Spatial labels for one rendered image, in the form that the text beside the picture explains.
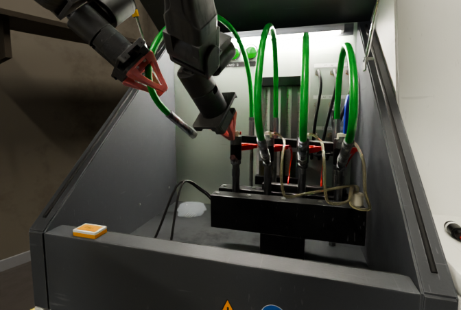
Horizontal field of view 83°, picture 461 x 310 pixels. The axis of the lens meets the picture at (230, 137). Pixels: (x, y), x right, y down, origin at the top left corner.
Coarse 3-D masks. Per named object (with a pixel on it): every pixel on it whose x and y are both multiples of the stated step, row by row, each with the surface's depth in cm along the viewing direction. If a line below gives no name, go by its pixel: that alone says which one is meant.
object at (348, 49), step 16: (352, 48) 48; (352, 64) 45; (336, 80) 63; (352, 80) 44; (336, 96) 64; (352, 96) 43; (336, 112) 65; (352, 112) 43; (336, 128) 65; (352, 128) 44; (352, 144) 47
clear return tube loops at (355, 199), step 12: (276, 132) 62; (324, 156) 51; (360, 156) 49; (324, 168) 49; (324, 180) 49; (312, 192) 55; (324, 192) 49; (348, 192) 54; (360, 192) 56; (336, 204) 50; (360, 204) 55
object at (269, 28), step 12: (264, 36) 51; (264, 48) 49; (276, 48) 70; (276, 60) 72; (276, 72) 74; (276, 84) 75; (276, 96) 76; (276, 108) 76; (276, 120) 76; (264, 144) 52; (264, 156) 57
